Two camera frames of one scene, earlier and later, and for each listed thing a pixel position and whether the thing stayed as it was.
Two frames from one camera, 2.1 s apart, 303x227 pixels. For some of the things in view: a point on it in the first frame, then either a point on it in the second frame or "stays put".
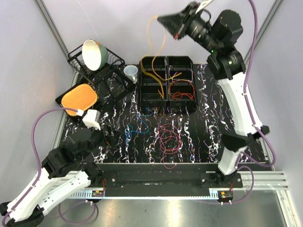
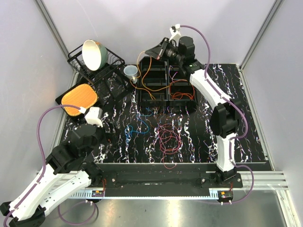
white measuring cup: x=131 y=71 stays put
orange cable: x=181 y=96 stays put
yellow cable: x=150 y=55 to x=146 y=89
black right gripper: x=175 y=22 to x=154 y=52
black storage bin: x=182 y=94 stays put
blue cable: x=139 y=132 stays put
